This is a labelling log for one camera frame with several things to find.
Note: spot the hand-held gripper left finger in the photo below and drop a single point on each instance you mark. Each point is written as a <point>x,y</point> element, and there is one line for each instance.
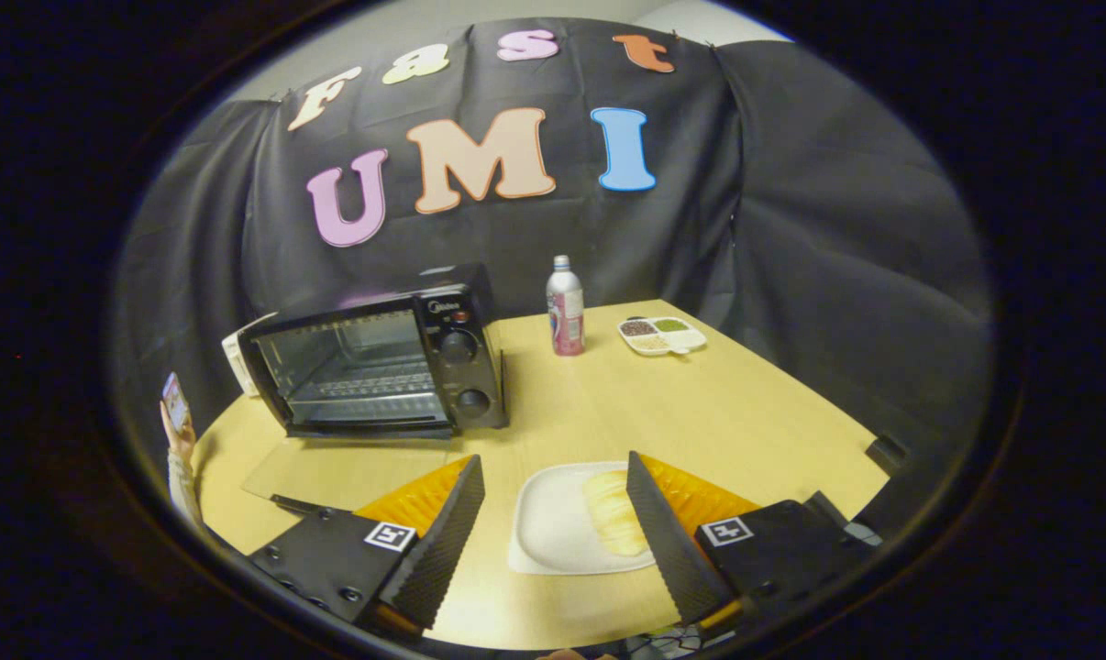
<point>438,550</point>

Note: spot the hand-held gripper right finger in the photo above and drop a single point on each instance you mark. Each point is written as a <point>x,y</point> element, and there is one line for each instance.
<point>668,550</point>

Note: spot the ridged bread roll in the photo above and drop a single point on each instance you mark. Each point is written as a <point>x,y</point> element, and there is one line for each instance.
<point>613,513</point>

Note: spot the black toaster oven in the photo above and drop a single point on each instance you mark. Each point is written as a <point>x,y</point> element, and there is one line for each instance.
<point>461,367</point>

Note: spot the white pop-up toaster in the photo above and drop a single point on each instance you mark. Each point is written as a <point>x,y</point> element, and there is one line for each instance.
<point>237,362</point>

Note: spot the white square plate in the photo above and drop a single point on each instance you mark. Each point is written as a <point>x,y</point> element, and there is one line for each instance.
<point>553,522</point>

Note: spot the white divided snack dish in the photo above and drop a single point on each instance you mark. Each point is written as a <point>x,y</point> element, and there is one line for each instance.
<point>663,335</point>

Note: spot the small dark block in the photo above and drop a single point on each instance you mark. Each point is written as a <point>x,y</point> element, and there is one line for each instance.
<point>886,455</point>

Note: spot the silver pink drink bottle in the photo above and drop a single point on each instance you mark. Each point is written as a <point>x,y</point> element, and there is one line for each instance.
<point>566,312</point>

